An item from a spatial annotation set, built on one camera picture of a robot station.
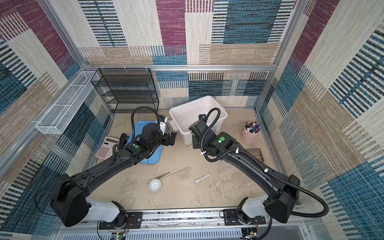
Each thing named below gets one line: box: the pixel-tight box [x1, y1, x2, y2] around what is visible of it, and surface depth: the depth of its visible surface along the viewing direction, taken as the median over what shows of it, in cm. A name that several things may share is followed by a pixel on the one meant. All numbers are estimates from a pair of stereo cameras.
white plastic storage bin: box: [168, 95, 228, 146], surface depth 104 cm
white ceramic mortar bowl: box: [149, 179, 162, 192], surface depth 85 cm
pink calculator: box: [95, 136, 120, 160], surface depth 99 cm
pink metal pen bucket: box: [242, 121, 261, 144], surface depth 96 cm
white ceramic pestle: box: [194, 173, 211, 185], surface depth 87 cm
